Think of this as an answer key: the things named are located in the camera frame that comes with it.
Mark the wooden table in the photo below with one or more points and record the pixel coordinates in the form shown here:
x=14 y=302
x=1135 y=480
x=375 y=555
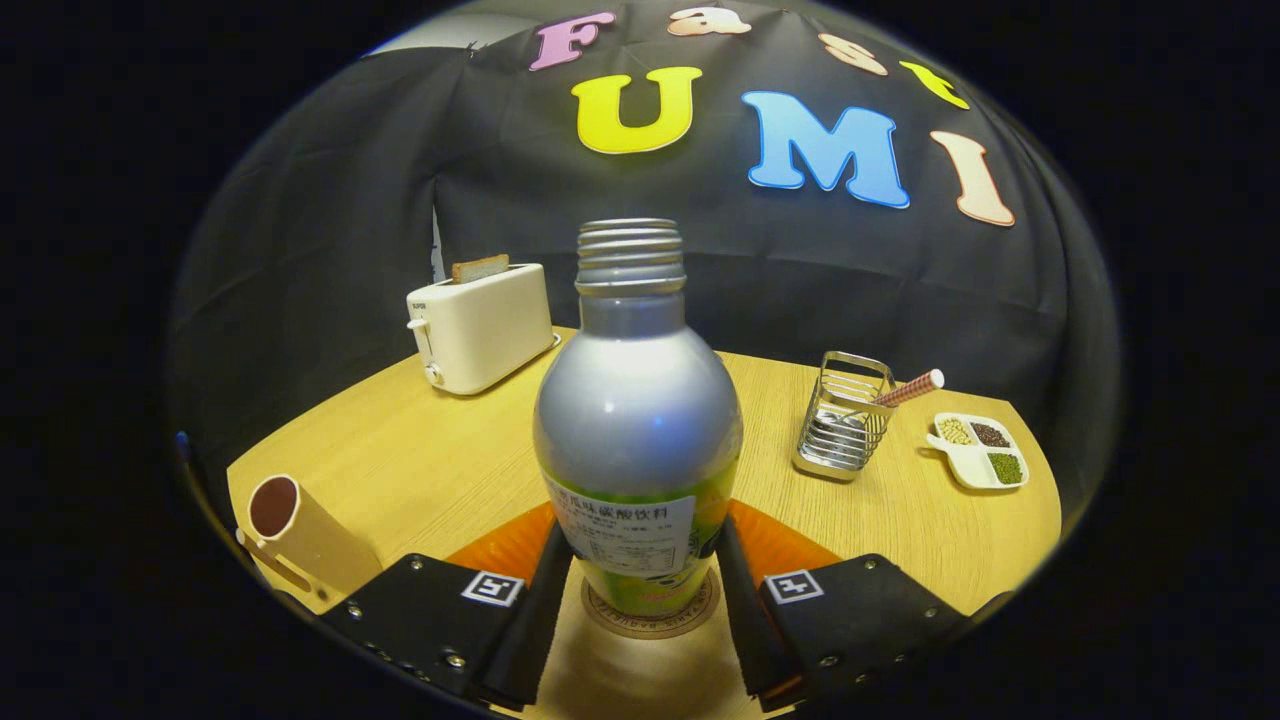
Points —
x=450 y=450

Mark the white divided bean dish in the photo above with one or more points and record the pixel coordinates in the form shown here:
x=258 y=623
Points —
x=975 y=465

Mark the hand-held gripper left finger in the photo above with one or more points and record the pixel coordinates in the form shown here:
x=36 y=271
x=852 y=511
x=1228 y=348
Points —
x=530 y=640

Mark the toast slice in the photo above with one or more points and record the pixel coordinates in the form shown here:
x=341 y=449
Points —
x=480 y=268

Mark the cream toaster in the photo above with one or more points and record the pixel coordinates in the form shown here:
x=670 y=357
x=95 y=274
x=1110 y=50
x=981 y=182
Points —
x=480 y=330

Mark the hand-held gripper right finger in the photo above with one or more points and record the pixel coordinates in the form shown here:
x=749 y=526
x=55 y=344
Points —
x=745 y=630

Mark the round brown coaster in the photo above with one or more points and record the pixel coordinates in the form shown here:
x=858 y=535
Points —
x=600 y=612

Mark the silver juice bottle green label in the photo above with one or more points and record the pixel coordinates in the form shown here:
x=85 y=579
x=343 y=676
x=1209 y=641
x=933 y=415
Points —
x=640 y=420

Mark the striped paper straw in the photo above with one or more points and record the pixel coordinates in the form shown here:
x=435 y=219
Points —
x=910 y=388

